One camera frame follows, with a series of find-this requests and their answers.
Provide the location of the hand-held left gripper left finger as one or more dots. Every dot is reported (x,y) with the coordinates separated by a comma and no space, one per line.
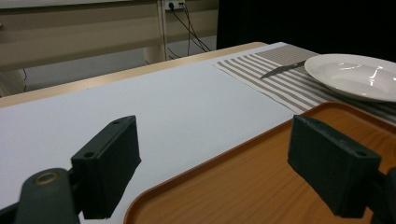
(107,168)

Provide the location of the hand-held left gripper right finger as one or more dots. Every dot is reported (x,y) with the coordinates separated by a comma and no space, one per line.
(331,169)

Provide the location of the white table cover sheet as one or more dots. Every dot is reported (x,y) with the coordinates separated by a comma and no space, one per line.
(149,112)

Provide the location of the brown wooden tray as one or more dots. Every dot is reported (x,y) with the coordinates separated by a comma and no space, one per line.
(258,183)

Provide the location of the striped placemat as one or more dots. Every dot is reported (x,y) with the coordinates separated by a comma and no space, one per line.
(289,84)

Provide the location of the white plate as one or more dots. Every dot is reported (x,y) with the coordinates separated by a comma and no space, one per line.
(355,76)

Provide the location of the metal knife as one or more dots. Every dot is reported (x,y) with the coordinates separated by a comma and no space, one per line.
(281,70)

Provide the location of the white wall socket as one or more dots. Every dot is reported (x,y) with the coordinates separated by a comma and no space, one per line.
(174,4)

